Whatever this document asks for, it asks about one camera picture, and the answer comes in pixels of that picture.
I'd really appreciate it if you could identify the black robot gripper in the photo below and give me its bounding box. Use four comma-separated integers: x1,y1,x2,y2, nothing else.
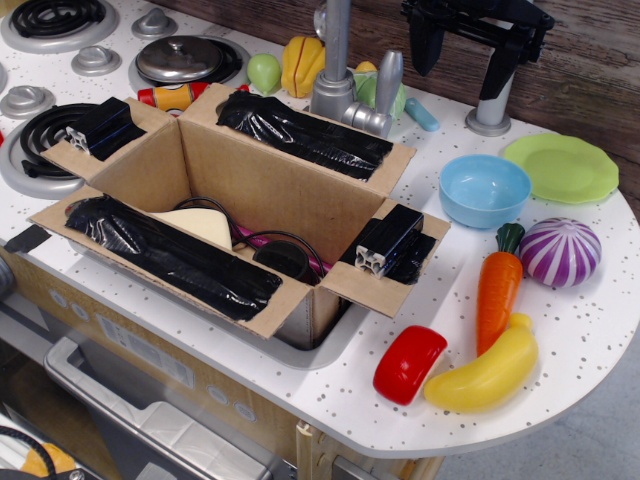
402,0,555,100

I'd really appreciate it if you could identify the light blue plastic bowl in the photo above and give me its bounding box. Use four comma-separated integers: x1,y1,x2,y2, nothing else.
439,154,532,229

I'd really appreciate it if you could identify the light blue toy utensil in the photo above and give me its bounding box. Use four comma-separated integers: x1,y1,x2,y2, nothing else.
405,98,440,132

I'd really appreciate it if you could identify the yellow toy lemon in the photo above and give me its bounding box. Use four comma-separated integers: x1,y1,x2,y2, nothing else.
355,61,377,73

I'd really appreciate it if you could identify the green toy cabbage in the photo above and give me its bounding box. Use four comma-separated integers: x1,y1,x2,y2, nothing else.
353,72,407,120

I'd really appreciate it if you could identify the grey toy faucet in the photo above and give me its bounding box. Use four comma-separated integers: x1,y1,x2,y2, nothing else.
310,1,403,138

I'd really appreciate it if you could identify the green plastic plate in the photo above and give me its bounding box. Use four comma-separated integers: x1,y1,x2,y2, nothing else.
503,133,619,204

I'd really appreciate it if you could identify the yellow toy starfruit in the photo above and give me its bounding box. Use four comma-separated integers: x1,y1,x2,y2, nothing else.
281,36,325,98

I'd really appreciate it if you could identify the black aluminium profile block right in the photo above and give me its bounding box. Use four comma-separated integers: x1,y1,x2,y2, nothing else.
354,204,424,279

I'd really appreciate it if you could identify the black aluminium profile block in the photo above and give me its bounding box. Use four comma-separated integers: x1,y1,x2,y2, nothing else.
354,204,424,279
66,97,140,161

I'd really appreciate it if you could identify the green toy pear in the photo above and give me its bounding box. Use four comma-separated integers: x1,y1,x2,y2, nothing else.
247,53,282,94

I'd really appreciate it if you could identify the purple striped toy onion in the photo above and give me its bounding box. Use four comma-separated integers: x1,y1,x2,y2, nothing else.
519,217,602,288

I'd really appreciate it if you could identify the orange toy carrot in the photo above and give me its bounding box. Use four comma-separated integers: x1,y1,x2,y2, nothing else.
476,223,525,356

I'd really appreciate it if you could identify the open cardboard box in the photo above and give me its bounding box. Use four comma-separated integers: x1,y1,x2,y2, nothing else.
28,82,452,351

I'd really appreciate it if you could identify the pink toy item in box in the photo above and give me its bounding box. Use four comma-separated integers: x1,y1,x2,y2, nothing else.
231,226,333,277

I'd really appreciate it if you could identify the silver pot lid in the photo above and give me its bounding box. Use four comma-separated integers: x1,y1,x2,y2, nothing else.
135,35,223,83

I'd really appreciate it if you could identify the red orange toy hotdog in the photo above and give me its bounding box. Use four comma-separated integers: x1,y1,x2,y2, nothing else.
137,82,250,112

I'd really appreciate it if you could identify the red toy cheese wedge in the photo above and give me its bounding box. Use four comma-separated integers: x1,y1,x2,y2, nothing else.
373,325,448,406

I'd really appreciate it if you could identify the cream toy cheese slice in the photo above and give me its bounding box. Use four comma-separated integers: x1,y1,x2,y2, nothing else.
149,207,232,250

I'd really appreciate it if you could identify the grey stove knob top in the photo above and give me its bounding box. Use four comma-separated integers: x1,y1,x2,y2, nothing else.
131,7,178,40

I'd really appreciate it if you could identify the grey stove knob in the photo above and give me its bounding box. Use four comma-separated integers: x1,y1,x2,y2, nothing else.
71,45,122,77
131,7,178,40
1,85,55,119

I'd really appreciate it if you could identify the yellow toy banana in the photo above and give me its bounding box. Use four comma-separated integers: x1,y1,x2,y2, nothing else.
424,313,539,413

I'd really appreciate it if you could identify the black aluminium profile block left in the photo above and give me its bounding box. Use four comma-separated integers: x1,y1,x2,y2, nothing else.
66,97,140,161

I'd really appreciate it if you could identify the grey stove knob middle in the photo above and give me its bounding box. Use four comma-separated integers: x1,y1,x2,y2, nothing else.
71,45,122,77

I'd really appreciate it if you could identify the black toy burner coil left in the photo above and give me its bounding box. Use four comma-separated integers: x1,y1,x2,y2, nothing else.
19,103,96,180

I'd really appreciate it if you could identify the black toy burner coil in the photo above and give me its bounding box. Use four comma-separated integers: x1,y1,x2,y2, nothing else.
10,0,106,38
19,103,96,180

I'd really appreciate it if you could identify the black toy burner coil top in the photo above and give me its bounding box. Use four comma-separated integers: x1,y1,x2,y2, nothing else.
10,0,106,38

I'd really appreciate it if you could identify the grey stove knob left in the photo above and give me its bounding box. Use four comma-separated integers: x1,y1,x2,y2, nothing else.
1,85,55,119

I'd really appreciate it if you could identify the black tape piece on counter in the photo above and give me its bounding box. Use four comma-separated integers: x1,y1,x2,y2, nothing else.
4,225,51,254

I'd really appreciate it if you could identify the grey toy tap handle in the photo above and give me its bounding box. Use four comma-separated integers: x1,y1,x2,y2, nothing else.
465,76,514,137

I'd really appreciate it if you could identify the black cable in box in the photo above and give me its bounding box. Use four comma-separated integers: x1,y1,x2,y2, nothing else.
172,196,331,287

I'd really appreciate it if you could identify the grey oven door handle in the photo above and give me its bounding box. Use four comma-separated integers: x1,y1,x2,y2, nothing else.
44,337,295,479

